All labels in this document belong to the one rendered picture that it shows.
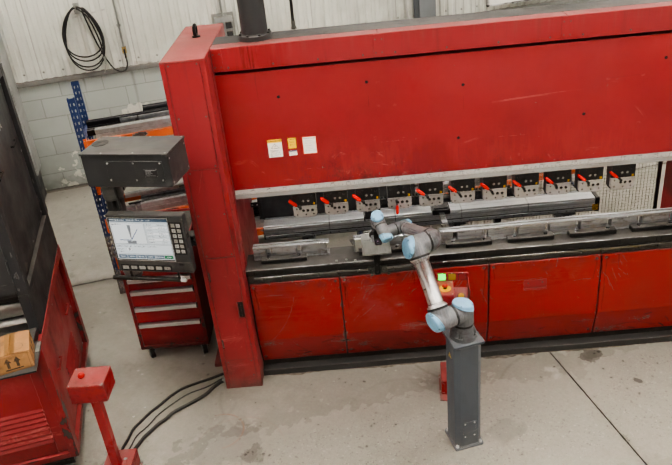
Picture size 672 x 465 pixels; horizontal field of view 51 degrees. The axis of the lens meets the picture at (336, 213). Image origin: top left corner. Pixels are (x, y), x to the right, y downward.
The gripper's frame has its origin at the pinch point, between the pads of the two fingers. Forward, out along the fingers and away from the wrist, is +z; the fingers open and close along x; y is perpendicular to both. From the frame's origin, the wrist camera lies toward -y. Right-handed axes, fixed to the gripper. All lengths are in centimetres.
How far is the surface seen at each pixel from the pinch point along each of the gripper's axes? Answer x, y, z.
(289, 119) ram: 47, 58, -59
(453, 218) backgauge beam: -54, 20, 29
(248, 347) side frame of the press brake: 91, -55, 41
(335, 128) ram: 20, 53, -52
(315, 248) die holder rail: 40.6, 0.5, 11.2
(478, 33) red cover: -65, 84, -91
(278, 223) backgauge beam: 66, 26, 25
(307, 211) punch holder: 42.7, 17.7, -11.9
